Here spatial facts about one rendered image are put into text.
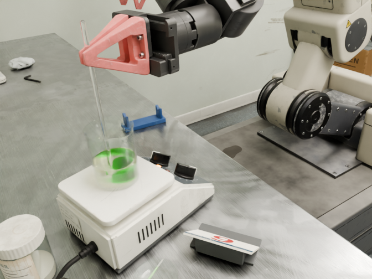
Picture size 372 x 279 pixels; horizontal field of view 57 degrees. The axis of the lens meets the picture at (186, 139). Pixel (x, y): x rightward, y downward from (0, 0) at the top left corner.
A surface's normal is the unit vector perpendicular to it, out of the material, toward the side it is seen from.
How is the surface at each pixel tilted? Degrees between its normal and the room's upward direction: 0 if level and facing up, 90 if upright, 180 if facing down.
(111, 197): 0
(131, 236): 90
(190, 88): 90
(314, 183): 0
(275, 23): 90
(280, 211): 0
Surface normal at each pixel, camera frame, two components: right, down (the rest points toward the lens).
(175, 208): 0.74, 0.31
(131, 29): 0.38, 0.46
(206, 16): 0.53, -0.22
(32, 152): -0.05, -0.86
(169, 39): -0.73, 0.38
